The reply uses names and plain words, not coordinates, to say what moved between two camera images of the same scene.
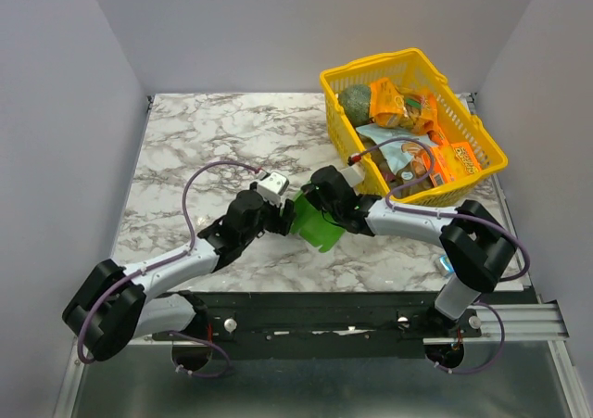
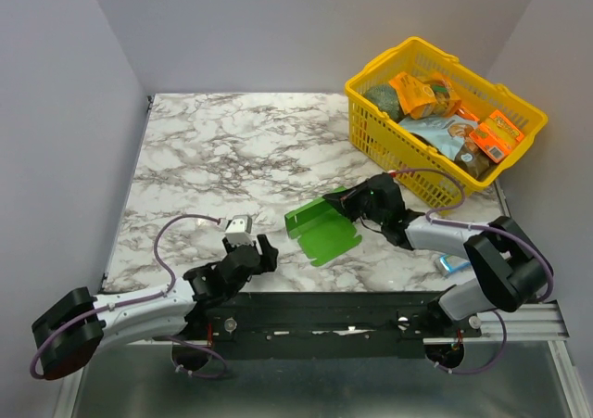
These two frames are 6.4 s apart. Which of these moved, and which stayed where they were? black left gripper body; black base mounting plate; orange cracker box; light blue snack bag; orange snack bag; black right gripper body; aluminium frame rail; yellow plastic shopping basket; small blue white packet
Moved: light blue snack bag; yellow plastic shopping basket; black left gripper body; orange cracker box; orange snack bag; black right gripper body
Stayed: aluminium frame rail; black base mounting plate; small blue white packet
